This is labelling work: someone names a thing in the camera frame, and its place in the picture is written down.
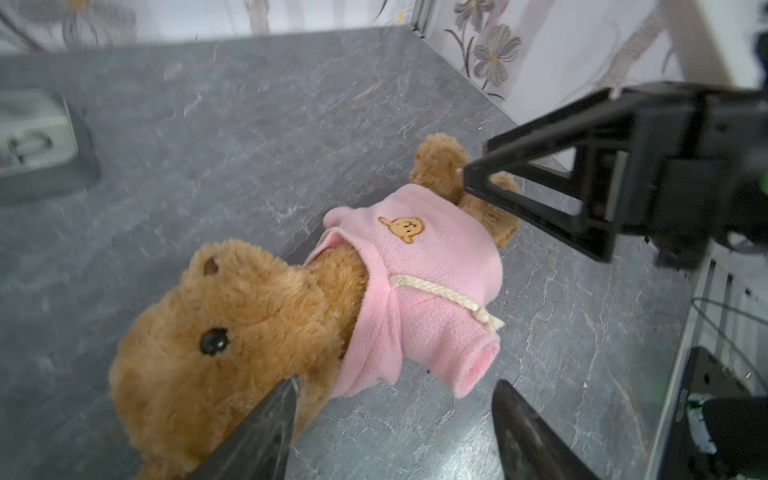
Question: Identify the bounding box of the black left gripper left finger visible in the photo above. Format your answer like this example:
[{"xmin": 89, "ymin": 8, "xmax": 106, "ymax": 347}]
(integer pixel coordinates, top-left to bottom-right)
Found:
[{"xmin": 188, "ymin": 376, "xmax": 300, "ymax": 480}]

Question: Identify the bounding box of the metal instrument tray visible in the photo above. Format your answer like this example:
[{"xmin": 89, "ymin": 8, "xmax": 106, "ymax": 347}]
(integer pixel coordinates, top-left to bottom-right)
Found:
[{"xmin": 1, "ymin": 89, "xmax": 100, "ymax": 206}]

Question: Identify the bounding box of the brown teddy bear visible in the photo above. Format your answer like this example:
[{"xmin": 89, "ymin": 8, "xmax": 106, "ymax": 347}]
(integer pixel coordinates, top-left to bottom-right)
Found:
[{"xmin": 109, "ymin": 134, "xmax": 519, "ymax": 479}]

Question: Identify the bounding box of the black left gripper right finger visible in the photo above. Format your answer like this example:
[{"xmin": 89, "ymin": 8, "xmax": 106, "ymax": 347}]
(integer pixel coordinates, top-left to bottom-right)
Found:
[{"xmin": 491, "ymin": 380, "xmax": 597, "ymax": 480}]

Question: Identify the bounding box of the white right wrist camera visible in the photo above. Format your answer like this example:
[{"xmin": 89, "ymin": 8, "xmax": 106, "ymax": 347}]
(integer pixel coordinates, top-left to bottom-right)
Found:
[{"xmin": 658, "ymin": 0, "xmax": 767, "ymax": 89}]

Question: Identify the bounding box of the pink teddy hoodie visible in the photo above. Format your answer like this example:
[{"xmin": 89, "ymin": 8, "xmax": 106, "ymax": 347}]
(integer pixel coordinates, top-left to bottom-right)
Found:
[{"xmin": 307, "ymin": 184, "xmax": 504, "ymax": 399}]

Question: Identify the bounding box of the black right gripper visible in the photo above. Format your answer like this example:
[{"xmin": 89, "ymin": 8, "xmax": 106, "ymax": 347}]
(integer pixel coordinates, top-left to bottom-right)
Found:
[{"xmin": 463, "ymin": 83, "xmax": 767, "ymax": 270}]

